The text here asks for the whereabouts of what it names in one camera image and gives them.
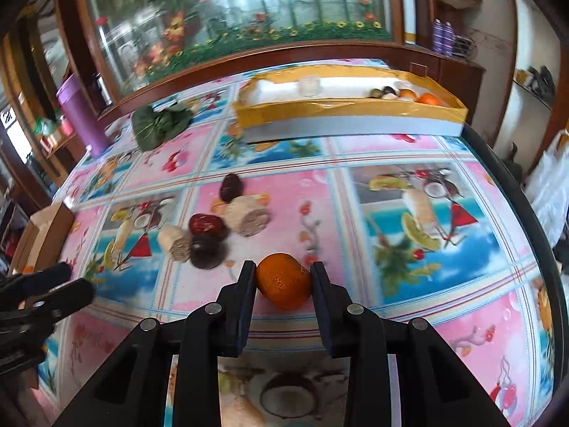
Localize purple cup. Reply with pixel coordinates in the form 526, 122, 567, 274
55, 73, 112, 157

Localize green leafy vegetable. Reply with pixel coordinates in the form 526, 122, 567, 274
131, 102, 194, 152

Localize large orange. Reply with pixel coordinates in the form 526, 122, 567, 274
255, 253, 312, 312

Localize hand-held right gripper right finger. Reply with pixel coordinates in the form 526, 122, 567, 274
310, 260, 512, 427

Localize large white plastic bag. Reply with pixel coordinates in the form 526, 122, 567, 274
525, 129, 569, 250

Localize white roll with gold stripes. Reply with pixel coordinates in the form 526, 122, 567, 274
398, 0, 419, 45

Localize dark items on glass shelf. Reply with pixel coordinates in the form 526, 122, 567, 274
527, 66, 556, 99

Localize dark purple plum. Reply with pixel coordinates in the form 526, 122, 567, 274
190, 236, 229, 270

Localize small beige sugarcane piece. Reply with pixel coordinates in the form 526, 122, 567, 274
157, 226, 193, 263

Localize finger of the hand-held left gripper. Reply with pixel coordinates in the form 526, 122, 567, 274
18, 278, 96, 321
0, 262, 74, 303

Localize brown wooden sideboard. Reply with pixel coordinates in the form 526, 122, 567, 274
400, 40, 485, 138

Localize cardboard box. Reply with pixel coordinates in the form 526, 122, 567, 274
9, 201, 75, 276

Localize brown wicker basket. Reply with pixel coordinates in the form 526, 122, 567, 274
438, 0, 483, 32

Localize dark green object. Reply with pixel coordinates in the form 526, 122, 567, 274
502, 142, 525, 183

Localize dark red date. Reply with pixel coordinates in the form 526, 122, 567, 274
189, 213, 227, 237
220, 173, 244, 203

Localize long yellow-taped white box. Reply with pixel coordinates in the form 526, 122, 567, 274
232, 64, 468, 144

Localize floral glass wooden cabinet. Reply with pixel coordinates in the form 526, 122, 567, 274
53, 0, 401, 107

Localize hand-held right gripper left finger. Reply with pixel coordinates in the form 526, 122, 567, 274
52, 260, 257, 427

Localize wire rack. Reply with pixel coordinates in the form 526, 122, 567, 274
453, 33, 477, 58

